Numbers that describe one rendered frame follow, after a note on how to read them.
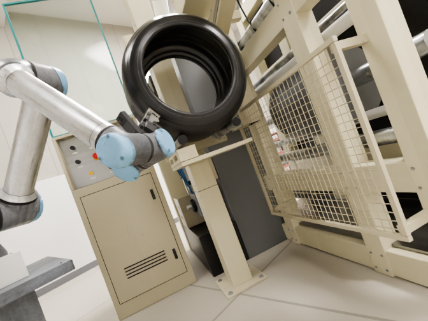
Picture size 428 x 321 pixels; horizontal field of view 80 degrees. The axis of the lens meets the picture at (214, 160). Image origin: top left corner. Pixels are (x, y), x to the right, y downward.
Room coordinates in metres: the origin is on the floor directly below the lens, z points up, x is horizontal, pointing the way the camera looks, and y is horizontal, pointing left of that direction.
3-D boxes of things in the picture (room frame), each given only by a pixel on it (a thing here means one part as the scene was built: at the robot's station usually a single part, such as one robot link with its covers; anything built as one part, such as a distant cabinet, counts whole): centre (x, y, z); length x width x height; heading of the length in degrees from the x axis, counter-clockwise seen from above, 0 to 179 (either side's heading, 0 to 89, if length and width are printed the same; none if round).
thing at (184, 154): (1.32, 0.15, 0.84); 0.36 x 0.09 x 0.06; 17
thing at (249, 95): (1.68, -0.28, 1.05); 0.20 x 0.15 x 0.30; 17
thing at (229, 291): (1.60, 0.11, 0.01); 0.27 x 0.27 x 0.02; 17
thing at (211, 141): (1.53, 0.07, 0.90); 0.40 x 0.03 x 0.10; 107
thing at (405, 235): (1.24, -0.37, 0.65); 0.90 x 0.02 x 0.70; 17
